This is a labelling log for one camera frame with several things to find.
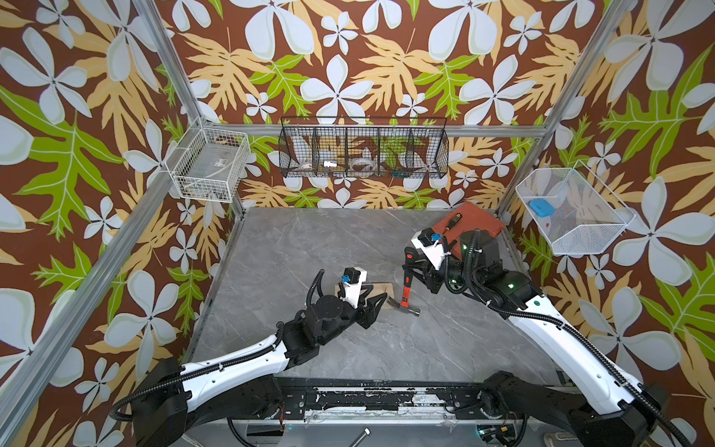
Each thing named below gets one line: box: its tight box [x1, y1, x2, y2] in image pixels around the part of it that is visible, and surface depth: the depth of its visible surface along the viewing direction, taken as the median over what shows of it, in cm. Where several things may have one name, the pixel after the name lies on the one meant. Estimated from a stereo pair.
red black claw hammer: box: [386, 245, 422, 317], surface depth 76 cm
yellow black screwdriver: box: [441, 212, 463, 236], surface depth 110 cm
